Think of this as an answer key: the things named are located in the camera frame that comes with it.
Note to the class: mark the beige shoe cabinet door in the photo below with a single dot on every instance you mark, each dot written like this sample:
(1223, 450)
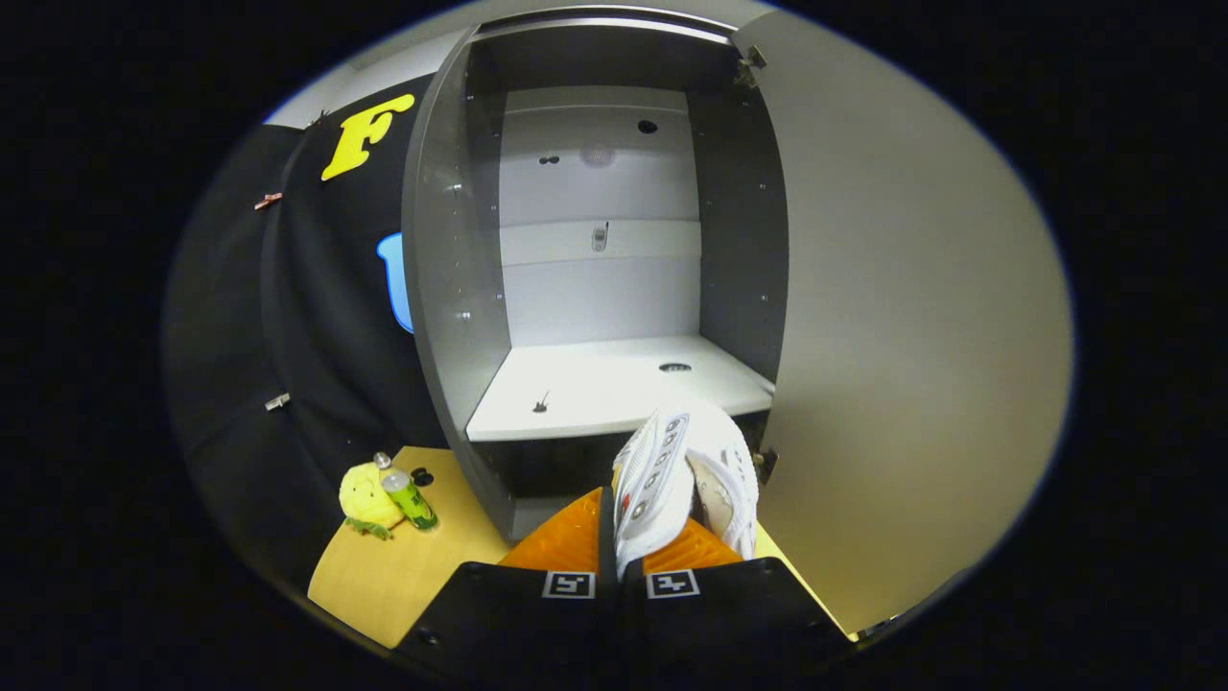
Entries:
(911, 336)

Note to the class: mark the green drink bottle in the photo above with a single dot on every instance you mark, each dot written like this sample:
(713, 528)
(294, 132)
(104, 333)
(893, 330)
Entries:
(411, 499)

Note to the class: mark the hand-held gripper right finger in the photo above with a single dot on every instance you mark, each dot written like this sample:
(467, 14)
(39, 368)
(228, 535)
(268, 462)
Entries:
(748, 614)

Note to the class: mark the yellow plush toy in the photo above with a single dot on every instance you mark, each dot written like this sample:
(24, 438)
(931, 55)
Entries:
(365, 499)

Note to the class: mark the white cabinet shelf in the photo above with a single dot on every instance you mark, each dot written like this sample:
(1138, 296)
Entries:
(595, 384)

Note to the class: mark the white sneaker shoe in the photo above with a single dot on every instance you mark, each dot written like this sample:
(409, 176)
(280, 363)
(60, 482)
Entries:
(734, 480)
(652, 489)

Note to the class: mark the small black round object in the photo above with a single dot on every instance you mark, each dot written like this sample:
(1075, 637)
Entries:
(422, 476)

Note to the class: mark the red cloth clip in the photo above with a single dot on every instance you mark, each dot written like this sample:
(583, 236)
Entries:
(269, 201)

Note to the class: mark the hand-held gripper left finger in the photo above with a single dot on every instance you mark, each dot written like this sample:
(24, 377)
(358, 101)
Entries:
(606, 537)

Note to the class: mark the black backdrop cloth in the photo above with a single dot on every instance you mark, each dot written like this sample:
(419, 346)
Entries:
(307, 336)

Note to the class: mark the grey shoe cabinet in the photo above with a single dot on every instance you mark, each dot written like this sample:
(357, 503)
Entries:
(441, 288)

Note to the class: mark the metal door hinge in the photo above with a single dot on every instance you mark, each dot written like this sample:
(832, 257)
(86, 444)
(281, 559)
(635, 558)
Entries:
(765, 465)
(749, 65)

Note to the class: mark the silver cloth clip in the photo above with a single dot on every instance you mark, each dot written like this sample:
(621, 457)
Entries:
(277, 401)

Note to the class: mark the black cloth clip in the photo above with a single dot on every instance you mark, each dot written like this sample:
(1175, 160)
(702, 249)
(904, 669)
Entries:
(318, 117)

